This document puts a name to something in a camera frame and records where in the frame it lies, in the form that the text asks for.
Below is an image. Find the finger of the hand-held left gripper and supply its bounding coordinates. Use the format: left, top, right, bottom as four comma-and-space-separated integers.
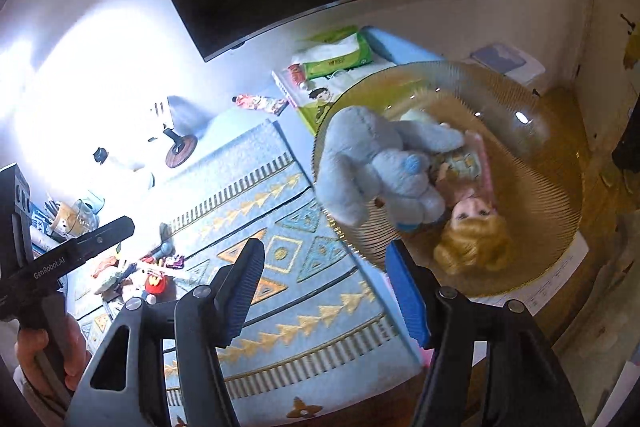
62, 216, 137, 266

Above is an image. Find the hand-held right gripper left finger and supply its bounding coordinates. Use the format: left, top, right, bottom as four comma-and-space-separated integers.
65, 238, 266, 427

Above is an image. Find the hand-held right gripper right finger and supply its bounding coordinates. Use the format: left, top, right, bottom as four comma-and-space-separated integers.
385, 239, 588, 427

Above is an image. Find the woven wicker basket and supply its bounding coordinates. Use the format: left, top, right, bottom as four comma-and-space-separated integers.
312, 61, 586, 299

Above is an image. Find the person's left hand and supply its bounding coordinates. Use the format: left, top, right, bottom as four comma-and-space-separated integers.
14, 316, 94, 393

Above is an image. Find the orange small toy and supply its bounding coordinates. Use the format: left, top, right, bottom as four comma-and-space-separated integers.
91, 256, 121, 279

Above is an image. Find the clear glass mug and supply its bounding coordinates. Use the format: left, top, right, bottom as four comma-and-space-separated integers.
60, 198, 101, 239

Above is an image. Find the teal mug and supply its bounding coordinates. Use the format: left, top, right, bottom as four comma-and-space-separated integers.
80, 189, 107, 214

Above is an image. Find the printed pen holder cup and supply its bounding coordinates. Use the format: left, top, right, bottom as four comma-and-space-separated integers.
47, 199, 76, 239

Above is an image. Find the blue patterned desk mat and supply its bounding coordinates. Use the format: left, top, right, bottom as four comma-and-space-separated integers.
75, 119, 426, 427

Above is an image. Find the red yellow small toy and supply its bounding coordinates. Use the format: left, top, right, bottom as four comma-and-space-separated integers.
144, 271, 169, 305

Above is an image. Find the blond doll in pink dress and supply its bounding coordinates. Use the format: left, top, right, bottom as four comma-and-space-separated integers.
430, 129, 512, 279

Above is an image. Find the phone stand with brown base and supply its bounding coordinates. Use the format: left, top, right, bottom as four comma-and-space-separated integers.
147, 96, 201, 169

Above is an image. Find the grey plush elephant toy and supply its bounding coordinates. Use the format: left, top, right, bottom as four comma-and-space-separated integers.
319, 106, 466, 233

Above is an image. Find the red patterned tube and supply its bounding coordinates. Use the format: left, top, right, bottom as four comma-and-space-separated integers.
234, 93, 289, 116

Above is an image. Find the green cartoon boy book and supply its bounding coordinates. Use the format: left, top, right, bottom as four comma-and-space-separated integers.
271, 68, 353, 135

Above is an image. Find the small red white tube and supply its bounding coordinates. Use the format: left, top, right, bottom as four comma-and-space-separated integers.
286, 63, 308, 90

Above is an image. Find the woven rattan stool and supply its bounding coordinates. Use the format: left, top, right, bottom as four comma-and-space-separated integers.
537, 84, 621, 218

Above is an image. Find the green tissue pack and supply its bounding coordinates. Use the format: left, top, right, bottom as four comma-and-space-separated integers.
291, 26, 375, 80

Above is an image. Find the white blue booklet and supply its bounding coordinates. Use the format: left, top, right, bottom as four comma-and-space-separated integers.
469, 41, 547, 84

